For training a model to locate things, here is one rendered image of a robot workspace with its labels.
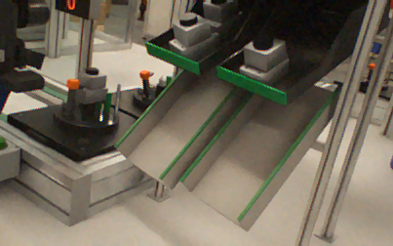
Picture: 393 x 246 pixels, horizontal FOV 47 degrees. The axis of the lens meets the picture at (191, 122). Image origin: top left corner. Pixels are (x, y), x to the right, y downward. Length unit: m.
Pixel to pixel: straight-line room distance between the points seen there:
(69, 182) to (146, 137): 0.16
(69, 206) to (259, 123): 0.37
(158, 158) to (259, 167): 0.19
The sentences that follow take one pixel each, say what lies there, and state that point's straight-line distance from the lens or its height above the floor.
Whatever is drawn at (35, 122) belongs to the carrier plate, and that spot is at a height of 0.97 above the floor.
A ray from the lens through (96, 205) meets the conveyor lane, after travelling 0.92.
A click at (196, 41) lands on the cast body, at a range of 0.74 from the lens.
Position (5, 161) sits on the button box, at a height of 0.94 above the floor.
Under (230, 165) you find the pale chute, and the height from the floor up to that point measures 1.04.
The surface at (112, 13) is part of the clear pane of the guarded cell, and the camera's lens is 2.40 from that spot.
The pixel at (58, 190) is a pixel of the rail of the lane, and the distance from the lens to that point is 0.88.
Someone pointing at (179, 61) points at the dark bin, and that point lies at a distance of 0.74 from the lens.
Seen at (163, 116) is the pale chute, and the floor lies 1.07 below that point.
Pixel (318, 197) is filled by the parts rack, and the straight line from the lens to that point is 0.80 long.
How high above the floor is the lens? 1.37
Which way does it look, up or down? 20 degrees down
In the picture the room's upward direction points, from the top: 11 degrees clockwise
